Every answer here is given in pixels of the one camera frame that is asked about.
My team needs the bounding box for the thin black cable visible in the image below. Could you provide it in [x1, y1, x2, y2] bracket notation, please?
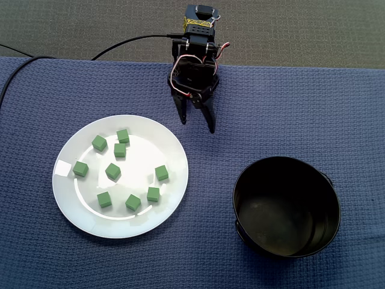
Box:
[0, 43, 33, 58]

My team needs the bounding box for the white red wrist servo wire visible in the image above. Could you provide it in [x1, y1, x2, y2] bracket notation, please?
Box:
[210, 41, 231, 76]

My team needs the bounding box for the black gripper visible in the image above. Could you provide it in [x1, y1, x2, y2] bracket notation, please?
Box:
[167, 55, 220, 134]

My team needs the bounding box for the blue woven table mat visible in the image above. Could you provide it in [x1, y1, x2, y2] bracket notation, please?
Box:
[0, 56, 385, 289]

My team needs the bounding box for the thick black cable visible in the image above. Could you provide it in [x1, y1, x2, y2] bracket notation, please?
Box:
[0, 55, 58, 106]

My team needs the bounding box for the white red gripper servo wire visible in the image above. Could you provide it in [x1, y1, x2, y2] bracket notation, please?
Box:
[167, 55, 194, 98]

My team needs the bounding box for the black table clamp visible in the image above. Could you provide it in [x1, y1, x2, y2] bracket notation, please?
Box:
[171, 39, 182, 66]

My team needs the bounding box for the black round container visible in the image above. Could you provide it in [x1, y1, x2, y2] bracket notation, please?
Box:
[232, 155, 342, 259]

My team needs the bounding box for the white round plate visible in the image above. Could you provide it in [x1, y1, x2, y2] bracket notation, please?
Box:
[52, 114, 189, 240]

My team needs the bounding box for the black robot cable with plug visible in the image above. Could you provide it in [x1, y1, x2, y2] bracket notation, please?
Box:
[91, 33, 185, 61]

